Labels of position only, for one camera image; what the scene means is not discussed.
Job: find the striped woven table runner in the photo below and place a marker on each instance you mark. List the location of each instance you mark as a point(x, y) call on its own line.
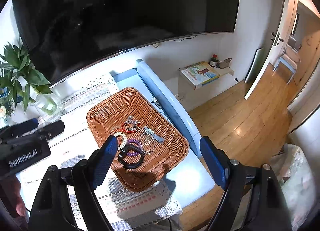
point(57, 188)

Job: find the blue chair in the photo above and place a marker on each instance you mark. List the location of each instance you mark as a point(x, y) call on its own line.
point(290, 58)

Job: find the green leafy plant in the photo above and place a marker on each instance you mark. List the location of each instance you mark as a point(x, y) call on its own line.
point(18, 77)

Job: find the clear glass vase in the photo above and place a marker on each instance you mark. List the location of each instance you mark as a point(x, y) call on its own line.
point(49, 107)

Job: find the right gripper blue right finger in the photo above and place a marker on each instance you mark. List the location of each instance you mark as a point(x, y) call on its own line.
point(216, 161)

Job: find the red string charm jewelry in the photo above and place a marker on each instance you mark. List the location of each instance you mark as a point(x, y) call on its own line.
point(129, 126)

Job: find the white and blue flower bouquet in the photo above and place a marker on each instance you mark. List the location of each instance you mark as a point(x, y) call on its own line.
point(6, 106)

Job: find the black television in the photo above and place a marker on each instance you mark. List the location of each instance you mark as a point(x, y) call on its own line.
point(64, 36)

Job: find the dark small bottle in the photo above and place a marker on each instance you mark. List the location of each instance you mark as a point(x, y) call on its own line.
point(213, 61)

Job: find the brown wicker basket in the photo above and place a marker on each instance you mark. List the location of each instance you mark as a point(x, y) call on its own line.
point(148, 161)

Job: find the grey hair clip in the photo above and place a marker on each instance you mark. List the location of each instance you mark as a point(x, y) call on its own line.
point(150, 132)

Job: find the floral bed cover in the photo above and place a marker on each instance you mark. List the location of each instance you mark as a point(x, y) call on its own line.
point(297, 183)

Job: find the colourful flat box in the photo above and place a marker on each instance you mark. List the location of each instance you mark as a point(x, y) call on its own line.
point(199, 74)

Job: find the small grey pouch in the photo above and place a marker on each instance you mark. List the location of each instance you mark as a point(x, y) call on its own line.
point(224, 64)

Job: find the left hand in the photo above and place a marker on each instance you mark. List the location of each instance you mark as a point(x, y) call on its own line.
point(11, 188)

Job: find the white door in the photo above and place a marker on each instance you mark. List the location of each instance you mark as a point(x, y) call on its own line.
point(263, 54)

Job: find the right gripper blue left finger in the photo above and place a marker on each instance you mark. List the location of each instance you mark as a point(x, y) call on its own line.
point(100, 162)

